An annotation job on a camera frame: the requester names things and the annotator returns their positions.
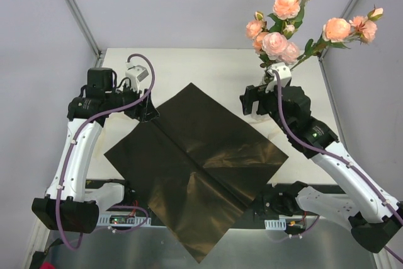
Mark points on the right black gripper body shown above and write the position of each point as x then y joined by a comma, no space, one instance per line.
249,101

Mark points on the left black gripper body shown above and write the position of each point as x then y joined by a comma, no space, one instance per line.
140,109

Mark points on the cream ribbon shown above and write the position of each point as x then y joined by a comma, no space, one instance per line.
267,127

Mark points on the artificial rose stem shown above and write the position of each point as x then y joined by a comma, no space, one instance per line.
287,16
337,33
278,48
256,30

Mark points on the black wrapping paper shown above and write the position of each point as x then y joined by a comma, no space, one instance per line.
197,166

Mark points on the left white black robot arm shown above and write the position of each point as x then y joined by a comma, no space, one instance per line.
66,203

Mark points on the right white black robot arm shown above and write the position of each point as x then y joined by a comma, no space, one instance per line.
372,216

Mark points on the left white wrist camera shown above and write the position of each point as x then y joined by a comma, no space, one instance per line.
135,74

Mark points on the left aluminium corner post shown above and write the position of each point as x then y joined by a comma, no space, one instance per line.
84,28

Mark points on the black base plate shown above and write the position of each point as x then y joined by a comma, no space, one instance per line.
277,203

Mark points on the left white cable duct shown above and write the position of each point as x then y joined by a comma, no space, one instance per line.
106,220

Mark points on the white cable duct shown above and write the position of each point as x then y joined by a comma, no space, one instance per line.
276,225
106,220

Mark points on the right white cable duct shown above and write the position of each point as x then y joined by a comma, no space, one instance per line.
276,225

